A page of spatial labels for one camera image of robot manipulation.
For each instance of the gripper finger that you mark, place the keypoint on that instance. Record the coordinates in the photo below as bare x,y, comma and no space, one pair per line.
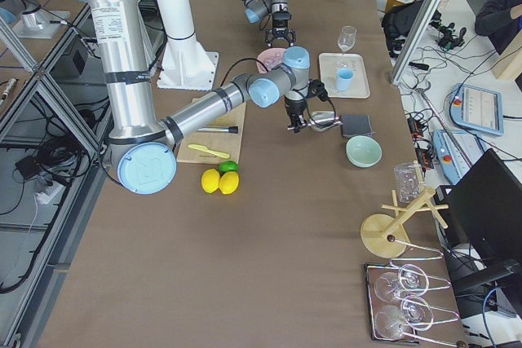
299,123
269,39
291,127
290,38

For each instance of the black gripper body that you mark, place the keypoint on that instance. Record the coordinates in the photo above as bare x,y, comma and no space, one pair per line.
280,33
294,110

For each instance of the pink bowl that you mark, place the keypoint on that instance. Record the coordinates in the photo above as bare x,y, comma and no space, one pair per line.
269,59

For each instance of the steel ice scoop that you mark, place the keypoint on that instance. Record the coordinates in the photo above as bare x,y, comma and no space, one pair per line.
321,121

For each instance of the light blue cup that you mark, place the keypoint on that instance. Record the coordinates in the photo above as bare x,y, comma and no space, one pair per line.
343,80

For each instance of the wooden cup tree stand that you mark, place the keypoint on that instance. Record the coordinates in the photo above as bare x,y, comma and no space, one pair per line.
385,236

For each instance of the cream serving tray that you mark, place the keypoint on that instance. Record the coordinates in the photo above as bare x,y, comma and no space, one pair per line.
359,89

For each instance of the grey folded cloth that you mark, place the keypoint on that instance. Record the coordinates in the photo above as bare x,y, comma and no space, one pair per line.
354,125

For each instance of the clear wine glass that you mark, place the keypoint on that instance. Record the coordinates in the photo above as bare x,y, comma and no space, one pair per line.
346,41

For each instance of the steel muddler black tip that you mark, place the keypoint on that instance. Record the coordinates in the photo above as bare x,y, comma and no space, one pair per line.
220,129

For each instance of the green bowl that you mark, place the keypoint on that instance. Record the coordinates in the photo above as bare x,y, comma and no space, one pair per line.
363,151

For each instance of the green lime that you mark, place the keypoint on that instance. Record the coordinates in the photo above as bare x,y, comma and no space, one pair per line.
228,166

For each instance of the yellow plastic knife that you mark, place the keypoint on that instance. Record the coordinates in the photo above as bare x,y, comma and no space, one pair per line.
205,149

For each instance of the yellow lemon lower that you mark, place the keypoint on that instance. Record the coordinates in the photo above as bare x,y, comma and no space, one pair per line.
229,182

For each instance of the yellow lemon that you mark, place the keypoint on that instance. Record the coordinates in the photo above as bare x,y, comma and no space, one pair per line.
210,180
229,182

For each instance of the yellow lemon upper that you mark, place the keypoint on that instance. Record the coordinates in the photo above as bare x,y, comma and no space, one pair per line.
210,180

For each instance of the glass mug on stand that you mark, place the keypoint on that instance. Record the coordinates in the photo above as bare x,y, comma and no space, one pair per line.
408,181

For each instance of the teach pendant tablet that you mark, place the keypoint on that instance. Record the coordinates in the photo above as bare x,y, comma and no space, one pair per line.
479,109

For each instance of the black monitor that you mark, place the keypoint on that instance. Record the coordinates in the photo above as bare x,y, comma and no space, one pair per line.
486,205

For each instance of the seated person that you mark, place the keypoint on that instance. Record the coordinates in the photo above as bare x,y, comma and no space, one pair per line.
500,21

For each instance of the black tray with glasses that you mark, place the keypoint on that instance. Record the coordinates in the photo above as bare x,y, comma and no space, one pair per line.
399,312

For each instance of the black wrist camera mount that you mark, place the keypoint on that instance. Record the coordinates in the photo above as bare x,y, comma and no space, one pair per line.
316,89

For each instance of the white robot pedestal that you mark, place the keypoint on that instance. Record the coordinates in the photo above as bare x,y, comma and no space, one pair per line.
185,64

